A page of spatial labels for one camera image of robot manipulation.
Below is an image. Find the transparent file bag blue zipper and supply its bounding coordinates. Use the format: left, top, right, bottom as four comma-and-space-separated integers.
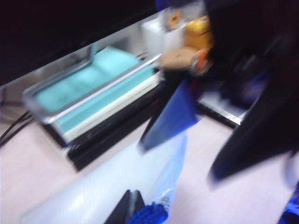
20, 133, 190, 224

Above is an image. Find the white book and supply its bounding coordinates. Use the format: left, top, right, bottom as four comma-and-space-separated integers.
62, 72, 163, 143

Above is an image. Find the wooden mug lid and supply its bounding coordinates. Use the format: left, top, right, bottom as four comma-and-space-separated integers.
160, 46, 199, 71

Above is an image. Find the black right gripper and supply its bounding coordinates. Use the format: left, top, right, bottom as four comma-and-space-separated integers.
202, 0, 299, 98

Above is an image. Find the thick black box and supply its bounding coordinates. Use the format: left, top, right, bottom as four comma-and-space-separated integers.
66, 98, 169, 172

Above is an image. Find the white storage box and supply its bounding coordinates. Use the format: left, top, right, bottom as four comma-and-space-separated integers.
140, 17, 185, 57

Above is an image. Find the silver teal monitor stand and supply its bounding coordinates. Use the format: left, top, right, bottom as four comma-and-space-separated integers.
22, 43, 162, 125

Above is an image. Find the yellow canister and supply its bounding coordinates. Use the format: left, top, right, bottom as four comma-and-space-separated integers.
183, 15, 214, 51

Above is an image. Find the grey laptop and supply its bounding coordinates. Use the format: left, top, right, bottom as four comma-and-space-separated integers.
198, 87, 257, 128

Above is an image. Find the thin black box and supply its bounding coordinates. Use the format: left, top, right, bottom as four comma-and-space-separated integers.
42, 81, 168, 159

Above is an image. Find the black cable with ferrite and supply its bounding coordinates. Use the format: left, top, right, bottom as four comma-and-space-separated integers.
0, 111, 34, 147

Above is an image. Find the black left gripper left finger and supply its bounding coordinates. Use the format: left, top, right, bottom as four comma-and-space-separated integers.
104, 189, 132, 224

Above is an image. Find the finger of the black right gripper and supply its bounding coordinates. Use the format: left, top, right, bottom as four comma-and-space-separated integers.
137, 69, 200, 153
208, 88, 299, 184

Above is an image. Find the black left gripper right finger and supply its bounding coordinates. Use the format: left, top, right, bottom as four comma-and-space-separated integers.
133, 190, 146, 224

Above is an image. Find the large black AOC monitor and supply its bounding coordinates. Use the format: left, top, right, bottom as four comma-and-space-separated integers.
0, 0, 171, 87

